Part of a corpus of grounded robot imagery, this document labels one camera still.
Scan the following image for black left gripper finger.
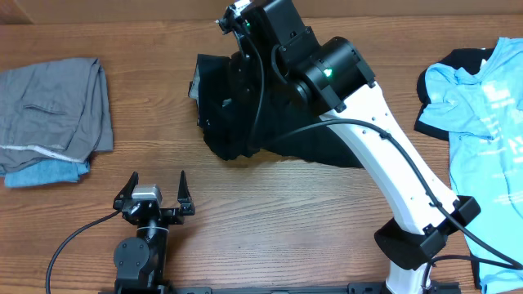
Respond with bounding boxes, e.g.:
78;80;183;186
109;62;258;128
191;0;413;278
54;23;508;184
177;171;192;204
114;171;139;200

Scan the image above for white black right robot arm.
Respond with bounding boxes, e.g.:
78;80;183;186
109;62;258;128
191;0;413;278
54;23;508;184
217;1;480;293

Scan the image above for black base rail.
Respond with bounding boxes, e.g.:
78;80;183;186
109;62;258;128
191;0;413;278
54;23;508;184
97;280;463;294

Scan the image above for folded grey shorts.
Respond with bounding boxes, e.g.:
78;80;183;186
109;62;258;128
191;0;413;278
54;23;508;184
1;58;114;174

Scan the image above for folded blue cloth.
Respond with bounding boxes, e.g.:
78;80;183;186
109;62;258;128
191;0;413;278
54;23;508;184
4;159;91;188

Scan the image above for black garment under blue shirt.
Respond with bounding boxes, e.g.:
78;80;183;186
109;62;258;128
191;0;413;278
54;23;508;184
413;48;494;141

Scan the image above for black shorts with mesh lining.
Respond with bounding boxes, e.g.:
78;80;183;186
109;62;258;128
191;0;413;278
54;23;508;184
192;54;362;168

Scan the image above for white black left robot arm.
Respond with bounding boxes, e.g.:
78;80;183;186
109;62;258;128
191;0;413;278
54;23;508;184
113;172;195;294

